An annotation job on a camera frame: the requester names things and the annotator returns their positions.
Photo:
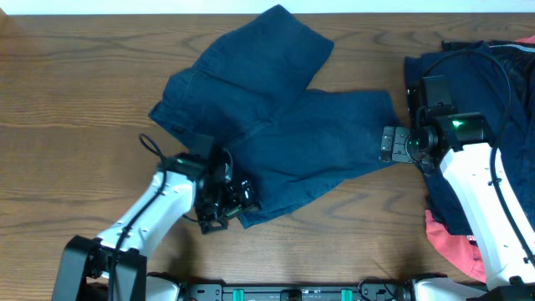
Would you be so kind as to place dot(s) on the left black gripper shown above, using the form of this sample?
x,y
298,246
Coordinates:
x,y
233,206

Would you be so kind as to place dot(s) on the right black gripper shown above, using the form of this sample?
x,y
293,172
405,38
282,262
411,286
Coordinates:
x,y
394,145

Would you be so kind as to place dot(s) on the dark blue denim shorts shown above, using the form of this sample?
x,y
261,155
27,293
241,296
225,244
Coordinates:
x,y
249,90

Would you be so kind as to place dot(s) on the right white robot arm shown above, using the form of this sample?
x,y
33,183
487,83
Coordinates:
x,y
463,149

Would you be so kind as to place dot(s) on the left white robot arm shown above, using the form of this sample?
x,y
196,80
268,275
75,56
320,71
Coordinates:
x,y
113,265

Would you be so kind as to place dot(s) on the navy blue shirt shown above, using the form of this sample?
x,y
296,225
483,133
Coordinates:
x,y
477,85

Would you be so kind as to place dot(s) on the red garment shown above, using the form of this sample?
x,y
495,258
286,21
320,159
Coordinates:
x,y
457,250

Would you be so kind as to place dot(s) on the dark striped garment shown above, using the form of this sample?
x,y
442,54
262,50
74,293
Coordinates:
x,y
518,60

